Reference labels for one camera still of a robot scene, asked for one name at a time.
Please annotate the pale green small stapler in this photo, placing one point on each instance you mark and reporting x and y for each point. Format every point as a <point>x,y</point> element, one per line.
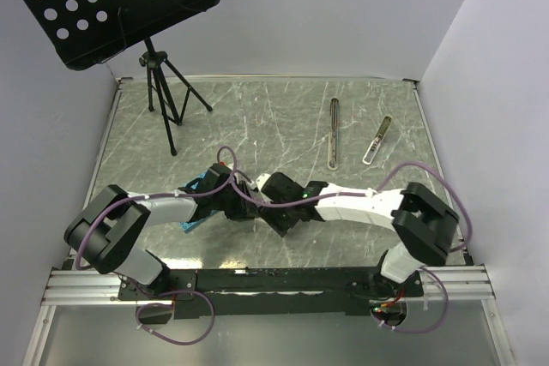
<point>377,141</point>

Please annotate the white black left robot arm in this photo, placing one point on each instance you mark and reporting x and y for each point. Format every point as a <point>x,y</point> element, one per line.
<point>106,231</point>

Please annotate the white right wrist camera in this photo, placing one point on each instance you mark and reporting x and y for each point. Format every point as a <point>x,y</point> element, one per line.
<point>260,181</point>

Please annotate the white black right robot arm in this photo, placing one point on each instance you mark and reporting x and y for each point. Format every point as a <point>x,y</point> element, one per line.
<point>424,223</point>

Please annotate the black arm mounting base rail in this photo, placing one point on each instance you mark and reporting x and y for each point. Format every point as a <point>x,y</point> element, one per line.
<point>273,291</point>

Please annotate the black perforated music stand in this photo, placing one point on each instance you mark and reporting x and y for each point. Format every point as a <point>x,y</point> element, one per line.
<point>89,32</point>

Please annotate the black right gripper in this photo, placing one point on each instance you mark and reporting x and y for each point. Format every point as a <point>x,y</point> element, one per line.
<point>270,215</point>

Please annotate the beige black large stapler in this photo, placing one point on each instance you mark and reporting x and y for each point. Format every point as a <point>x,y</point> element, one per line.
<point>333,151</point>

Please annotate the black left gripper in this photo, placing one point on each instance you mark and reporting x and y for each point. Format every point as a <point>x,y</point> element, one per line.
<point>246,208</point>

